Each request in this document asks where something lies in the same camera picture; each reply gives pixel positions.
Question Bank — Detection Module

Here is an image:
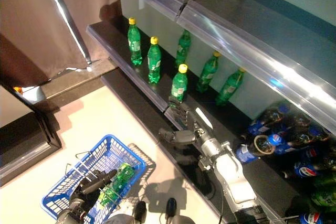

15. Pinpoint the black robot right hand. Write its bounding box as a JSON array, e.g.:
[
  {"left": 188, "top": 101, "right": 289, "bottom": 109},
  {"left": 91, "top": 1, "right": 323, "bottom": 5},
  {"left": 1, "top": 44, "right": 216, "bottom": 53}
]
[{"left": 158, "top": 95, "right": 204, "bottom": 146}]

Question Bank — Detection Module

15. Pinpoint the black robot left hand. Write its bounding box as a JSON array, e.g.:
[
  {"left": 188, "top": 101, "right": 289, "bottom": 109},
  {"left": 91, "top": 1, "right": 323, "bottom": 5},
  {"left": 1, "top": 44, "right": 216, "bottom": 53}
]
[{"left": 69, "top": 168, "right": 118, "bottom": 209}]

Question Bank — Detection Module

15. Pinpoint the blue plastic shopping basket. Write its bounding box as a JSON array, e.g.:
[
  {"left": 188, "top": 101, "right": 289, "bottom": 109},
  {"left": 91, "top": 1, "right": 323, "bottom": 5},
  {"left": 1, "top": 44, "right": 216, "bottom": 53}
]
[{"left": 40, "top": 134, "right": 146, "bottom": 224}]

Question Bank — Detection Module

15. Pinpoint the Pepsi cola bottle blue cap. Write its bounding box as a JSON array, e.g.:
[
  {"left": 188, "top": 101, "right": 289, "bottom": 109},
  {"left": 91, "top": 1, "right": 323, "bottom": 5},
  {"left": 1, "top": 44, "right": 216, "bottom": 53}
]
[
  {"left": 272, "top": 129, "right": 331, "bottom": 156},
  {"left": 286, "top": 208, "right": 336, "bottom": 224},
  {"left": 234, "top": 134, "right": 281, "bottom": 164},
  {"left": 282, "top": 147, "right": 336, "bottom": 180},
  {"left": 246, "top": 104, "right": 291, "bottom": 136},
  {"left": 291, "top": 113, "right": 329, "bottom": 141}
]

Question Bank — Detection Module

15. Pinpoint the white strip at right wrist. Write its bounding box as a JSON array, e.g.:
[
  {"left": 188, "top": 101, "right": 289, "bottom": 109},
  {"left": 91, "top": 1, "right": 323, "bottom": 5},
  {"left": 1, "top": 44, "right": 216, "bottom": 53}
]
[{"left": 195, "top": 106, "right": 213, "bottom": 130}]

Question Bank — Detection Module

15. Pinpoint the grey robot left leg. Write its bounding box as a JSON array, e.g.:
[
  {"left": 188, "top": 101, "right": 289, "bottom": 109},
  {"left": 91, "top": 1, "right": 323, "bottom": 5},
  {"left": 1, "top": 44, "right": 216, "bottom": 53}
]
[{"left": 104, "top": 200, "right": 148, "bottom": 224}]

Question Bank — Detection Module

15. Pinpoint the grey robot leg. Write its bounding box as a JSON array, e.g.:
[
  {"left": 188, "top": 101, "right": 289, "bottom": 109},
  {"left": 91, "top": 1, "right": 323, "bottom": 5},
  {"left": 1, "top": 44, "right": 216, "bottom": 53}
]
[
  {"left": 104, "top": 200, "right": 148, "bottom": 224},
  {"left": 164, "top": 197, "right": 196, "bottom": 224}
]

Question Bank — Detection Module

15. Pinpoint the black shelf base plinth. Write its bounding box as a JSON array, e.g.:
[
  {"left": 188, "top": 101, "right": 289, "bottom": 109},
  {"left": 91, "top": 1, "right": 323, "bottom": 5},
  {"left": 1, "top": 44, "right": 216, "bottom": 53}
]
[{"left": 101, "top": 68, "right": 237, "bottom": 224}]

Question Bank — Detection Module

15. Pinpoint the grey robot right leg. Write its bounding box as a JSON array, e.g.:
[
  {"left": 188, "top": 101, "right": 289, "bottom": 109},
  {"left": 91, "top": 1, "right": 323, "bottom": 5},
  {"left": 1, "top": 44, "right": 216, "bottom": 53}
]
[{"left": 164, "top": 197, "right": 196, "bottom": 224}]

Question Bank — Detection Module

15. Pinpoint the dark neighbouring shelf unit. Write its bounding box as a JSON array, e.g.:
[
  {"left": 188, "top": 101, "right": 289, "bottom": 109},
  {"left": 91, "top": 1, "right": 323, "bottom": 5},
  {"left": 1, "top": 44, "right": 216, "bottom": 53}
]
[{"left": 0, "top": 82, "right": 62, "bottom": 185}]

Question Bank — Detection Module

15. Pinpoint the silver foil tape strip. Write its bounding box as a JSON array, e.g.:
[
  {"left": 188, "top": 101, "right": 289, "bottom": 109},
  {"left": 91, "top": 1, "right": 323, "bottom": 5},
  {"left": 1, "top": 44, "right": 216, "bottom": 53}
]
[{"left": 48, "top": 65, "right": 95, "bottom": 82}]

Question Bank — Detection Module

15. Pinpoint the chrome stand pole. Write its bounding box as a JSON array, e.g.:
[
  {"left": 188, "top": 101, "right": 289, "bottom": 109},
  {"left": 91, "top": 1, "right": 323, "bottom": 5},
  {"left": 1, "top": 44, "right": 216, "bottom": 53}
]
[{"left": 41, "top": 0, "right": 93, "bottom": 65}]

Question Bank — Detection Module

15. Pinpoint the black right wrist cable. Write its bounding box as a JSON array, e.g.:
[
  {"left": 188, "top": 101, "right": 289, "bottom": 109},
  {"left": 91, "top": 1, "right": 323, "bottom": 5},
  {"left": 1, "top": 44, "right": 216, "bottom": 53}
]
[{"left": 218, "top": 199, "right": 225, "bottom": 224}]

